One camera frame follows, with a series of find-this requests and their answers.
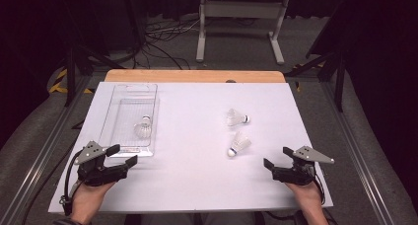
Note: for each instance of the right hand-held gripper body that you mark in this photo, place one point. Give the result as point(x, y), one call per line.
point(292, 175)

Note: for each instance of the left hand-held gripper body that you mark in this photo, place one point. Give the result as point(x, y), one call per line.
point(98, 175)

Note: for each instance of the white feather shuttlecock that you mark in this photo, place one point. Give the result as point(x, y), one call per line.
point(235, 117)
point(239, 143)
point(143, 129)

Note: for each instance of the clear plastic container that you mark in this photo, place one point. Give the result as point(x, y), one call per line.
point(131, 96)

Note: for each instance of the person's right hand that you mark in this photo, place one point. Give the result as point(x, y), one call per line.
point(307, 197)

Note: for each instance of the person's left hand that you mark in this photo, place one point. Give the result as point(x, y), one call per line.
point(88, 200)

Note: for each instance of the white table cover board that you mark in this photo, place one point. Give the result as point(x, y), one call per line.
point(203, 185)

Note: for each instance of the black metal stand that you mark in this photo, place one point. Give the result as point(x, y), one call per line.
point(70, 77)
point(340, 87)

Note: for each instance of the yellow black floor tape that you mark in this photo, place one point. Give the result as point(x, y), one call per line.
point(60, 75)

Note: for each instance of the aluminium rail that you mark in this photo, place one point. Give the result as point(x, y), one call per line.
point(356, 152)
point(34, 175)

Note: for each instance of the grey metal desk frame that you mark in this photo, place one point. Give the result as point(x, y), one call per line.
point(243, 9)

